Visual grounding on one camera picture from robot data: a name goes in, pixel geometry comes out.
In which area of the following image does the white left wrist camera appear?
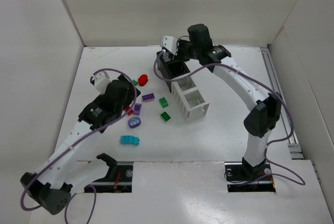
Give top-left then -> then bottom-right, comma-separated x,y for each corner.
90,72 -> 111,95

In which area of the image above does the light blue small lego brick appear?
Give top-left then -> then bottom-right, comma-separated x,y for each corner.
133,136 -> 140,146

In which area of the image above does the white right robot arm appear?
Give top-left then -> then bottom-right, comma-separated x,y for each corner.
176,23 -> 281,175

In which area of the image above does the red 2x4 lego brick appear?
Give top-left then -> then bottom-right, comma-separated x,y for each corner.
124,107 -> 134,115

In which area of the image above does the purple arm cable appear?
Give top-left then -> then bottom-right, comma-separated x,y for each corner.
153,49 -> 306,186
20,68 -> 142,224

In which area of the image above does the red round lego piece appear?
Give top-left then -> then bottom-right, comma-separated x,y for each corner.
138,74 -> 148,86

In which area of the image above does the green 2x2 lego brick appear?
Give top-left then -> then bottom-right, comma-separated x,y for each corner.
159,97 -> 169,108

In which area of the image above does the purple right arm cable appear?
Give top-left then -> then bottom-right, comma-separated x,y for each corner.
153,49 -> 306,186

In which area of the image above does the purple curved lego brick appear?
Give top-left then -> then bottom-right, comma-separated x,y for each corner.
133,103 -> 142,116

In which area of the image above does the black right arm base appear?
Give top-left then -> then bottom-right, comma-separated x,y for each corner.
224,162 -> 276,193

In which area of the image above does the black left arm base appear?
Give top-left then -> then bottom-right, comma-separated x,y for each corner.
91,162 -> 134,193

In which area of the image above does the white slotted container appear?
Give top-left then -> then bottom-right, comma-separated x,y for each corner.
171,76 -> 209,122

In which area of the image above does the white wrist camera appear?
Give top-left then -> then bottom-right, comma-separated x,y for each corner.
160,35 -> 178,55
90,72 -> 111,95

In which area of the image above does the purple 2x4 lego brick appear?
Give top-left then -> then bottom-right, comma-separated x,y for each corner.
142,93 -> 155,102

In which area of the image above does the black slotted container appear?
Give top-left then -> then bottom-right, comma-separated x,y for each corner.
158,52 -> 190,79

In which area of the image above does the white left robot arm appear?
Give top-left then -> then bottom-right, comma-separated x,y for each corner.
20,72 -> 140,215

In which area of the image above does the purple flower lego brick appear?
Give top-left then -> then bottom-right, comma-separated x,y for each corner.
127,116 -> 141,129

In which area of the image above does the aluminium rail right side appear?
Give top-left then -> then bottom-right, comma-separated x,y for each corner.
260,44 -> 305,160

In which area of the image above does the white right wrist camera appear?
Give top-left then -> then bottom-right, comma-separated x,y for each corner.
160,35 -> 178,55

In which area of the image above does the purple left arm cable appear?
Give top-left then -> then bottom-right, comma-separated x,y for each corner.
20,68 -> 142,224

